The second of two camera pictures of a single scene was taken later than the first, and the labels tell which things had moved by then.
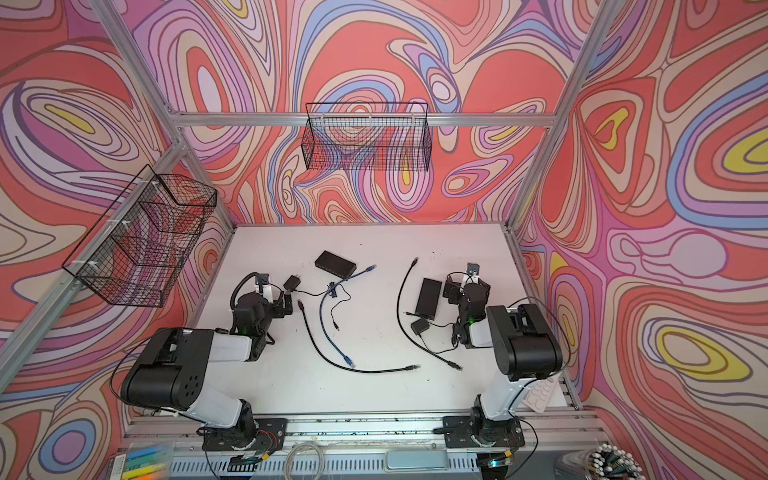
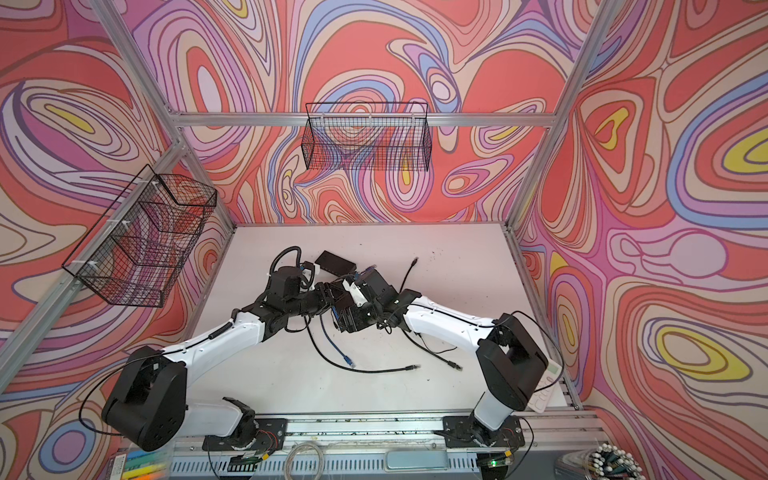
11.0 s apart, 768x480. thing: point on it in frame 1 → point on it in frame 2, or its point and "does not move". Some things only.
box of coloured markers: [148, 461] does not move
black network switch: [429, 299] → [344, 308]
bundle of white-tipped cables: [603, 462] does not move
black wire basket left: [135, 252] does not move
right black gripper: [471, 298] → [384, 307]
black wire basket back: [369, 136] does not move
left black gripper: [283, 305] → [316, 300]
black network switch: [335, 264] does not move
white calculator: [537, 395] does not move
